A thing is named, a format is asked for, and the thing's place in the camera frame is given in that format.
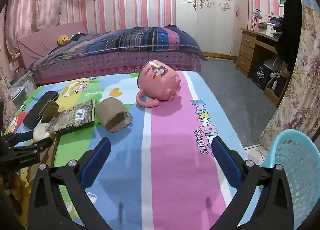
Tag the pink cartoon mug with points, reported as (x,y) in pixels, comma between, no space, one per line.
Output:
(156,82)

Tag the silver desk lamp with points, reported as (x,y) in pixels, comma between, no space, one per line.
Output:
(256,15)

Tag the items on desk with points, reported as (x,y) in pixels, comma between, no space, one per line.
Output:
(267,28)

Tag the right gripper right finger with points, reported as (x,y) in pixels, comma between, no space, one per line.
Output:
(274,208)

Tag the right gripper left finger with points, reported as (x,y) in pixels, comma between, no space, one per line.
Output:
(46,207)

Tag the white bedside stool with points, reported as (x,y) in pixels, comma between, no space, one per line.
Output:
(22,89)

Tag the white wardrobe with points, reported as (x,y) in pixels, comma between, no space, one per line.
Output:
(216,25)

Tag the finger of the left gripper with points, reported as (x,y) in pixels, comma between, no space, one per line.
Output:
(17,136)
(36,147)

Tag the small cardboard tube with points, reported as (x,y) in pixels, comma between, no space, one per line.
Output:
(49,111)

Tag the cartoon bird tablecloth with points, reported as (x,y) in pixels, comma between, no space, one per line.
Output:
(161,173)

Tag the floral curtain right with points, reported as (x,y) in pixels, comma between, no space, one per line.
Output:
(299,108)

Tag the black zip pouch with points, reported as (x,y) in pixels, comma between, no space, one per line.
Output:
(34,115)

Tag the bed with plaid quilt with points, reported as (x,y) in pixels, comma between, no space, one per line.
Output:
(118,52)

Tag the grey printed snack bag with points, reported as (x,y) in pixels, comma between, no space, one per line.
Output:
(71,119)

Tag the pink bed headboard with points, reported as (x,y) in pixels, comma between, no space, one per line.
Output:
(39,44)

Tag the cyan plastic laundry basket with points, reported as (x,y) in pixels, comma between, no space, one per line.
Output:
(299,157)

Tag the yellow duck plush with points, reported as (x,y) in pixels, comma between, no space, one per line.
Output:
(63,39)

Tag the wooden desk with drawers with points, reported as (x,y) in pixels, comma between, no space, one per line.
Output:
(257,49)

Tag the black box under desk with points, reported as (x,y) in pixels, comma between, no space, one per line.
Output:
(262,76)

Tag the pink window curtain left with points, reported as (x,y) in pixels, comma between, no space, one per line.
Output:
(24,17)

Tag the brown cardboard tube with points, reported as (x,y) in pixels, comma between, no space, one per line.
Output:
(113,115)

